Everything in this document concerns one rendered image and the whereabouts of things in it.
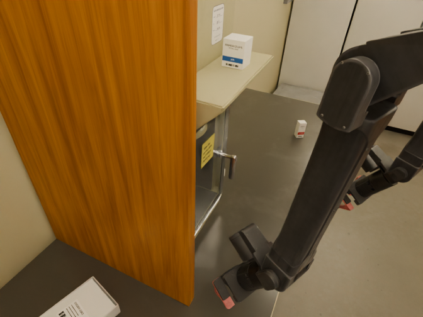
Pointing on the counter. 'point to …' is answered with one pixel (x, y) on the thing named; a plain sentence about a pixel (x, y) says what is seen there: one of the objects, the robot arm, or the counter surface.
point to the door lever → (230, 163)
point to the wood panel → (109, 127)
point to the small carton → (236, 51)
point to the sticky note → (207, 150)
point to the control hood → (224, 85)
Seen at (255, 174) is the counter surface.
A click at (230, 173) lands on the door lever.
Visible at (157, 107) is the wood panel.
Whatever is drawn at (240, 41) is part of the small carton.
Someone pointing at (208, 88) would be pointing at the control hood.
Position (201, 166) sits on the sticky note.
